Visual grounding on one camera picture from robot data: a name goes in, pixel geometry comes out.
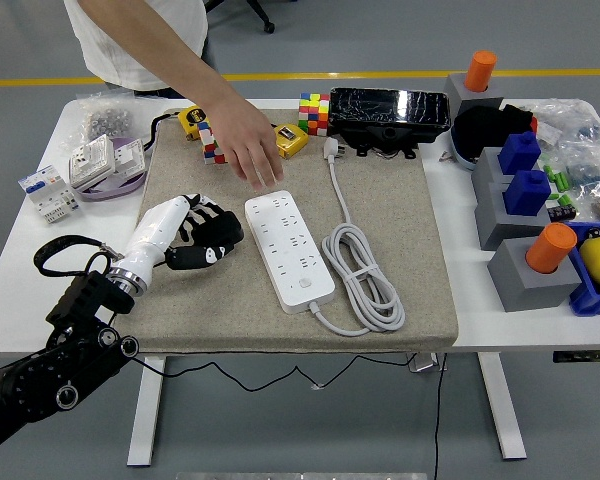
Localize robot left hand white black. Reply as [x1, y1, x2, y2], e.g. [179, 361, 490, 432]
[112, 193, 245, 291]

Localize person's left hand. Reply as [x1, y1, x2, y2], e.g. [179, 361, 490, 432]
[205, 94, 286, 192]

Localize black plug adapter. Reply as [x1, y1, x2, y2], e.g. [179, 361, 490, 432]
[179, 209, 245, 257]

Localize white power strip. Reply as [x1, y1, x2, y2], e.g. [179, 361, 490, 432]
[243, 188, 337, 315]

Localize cube puzzle with white face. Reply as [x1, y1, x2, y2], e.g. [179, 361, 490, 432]
[197, 121, 229, 165]

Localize yellow tape measure black clip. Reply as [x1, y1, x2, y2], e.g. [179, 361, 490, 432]
[272, 123, 310, 160]

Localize yellow tape measure black label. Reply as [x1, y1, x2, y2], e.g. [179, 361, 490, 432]
[147, 105, 211, 151]

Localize tall multicolour cube puzzle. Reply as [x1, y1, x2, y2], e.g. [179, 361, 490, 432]
[297, 92, 331, 137]

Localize white blue circuit breaker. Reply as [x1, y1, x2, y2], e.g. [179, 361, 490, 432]
[18, 164, 84, 225]

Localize clear bag of metal nuts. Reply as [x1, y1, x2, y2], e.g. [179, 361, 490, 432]
[59, 89, 164, 151]

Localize black office chair base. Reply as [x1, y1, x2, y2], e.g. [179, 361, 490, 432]
[204, 0, 276, 35]

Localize glossy black box device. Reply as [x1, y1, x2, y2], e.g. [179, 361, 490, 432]
[327, 87, 452, 161]

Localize person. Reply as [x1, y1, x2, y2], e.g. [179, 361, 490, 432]
[62, 0, 209, 99]

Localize grey-brown mat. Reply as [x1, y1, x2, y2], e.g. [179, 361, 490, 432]
[113, 107, 459, 354]

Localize white table leg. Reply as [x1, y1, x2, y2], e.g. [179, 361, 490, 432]
[127, 355, 167, 467]
[477, 352, 527, 461]

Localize white blue round case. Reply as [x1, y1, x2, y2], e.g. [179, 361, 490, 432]
[448, 124, 481, 174]

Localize grey block with hole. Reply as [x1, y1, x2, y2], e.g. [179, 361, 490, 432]
[443, 72, 505, 119]
[486, 237, 583, 314]

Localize black cloth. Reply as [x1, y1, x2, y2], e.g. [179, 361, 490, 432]
[452, 103, 535, 161]

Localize grey block base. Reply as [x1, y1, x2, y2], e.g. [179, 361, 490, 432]
[473, 182, 554, 251]
[470, 147, 544, 194]

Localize orange cylinder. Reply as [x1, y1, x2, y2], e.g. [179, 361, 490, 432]
[524, 222, 579, 275]
[463, 49, 498, 94]

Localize blue block with knob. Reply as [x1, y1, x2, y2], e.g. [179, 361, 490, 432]
[502, 169, 552, 217]
[497, 130, 542, 176]

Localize green plastic pieces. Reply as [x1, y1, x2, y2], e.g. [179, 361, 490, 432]
[542, 164, 574, 206]

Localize small black terminal block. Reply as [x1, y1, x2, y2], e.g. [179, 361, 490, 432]
[547, 202, 577, 223]

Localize clear bag of small parts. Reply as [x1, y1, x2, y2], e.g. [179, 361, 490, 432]
[532, 98, 600, 147]

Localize clear bag of blue parts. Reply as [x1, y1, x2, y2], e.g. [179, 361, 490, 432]
[559, 139, 600, 201]

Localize blue plastic bin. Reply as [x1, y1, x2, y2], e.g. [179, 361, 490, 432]
[564, 221, 600, 317]

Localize black table control panel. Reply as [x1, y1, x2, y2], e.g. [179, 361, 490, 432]
[553, 350, 600, 364]

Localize white wall switch panel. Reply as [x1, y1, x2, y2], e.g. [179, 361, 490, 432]
[110, 138, 146, 176]

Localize grey-white power strip cable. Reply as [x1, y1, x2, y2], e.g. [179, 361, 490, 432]
[307, 138, 406, 337]

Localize white wall socket panel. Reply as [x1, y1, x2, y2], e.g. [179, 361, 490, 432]
[68, 133, 117, 190]

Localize black plug cord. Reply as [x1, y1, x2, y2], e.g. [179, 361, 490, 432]
[132, 349, 412, 394]

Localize metal bracket under table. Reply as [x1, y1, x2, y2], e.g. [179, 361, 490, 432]
[408, 352, 447, 374]

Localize black hanging cable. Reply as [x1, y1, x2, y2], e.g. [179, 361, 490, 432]
[432, 352, 447, 480]

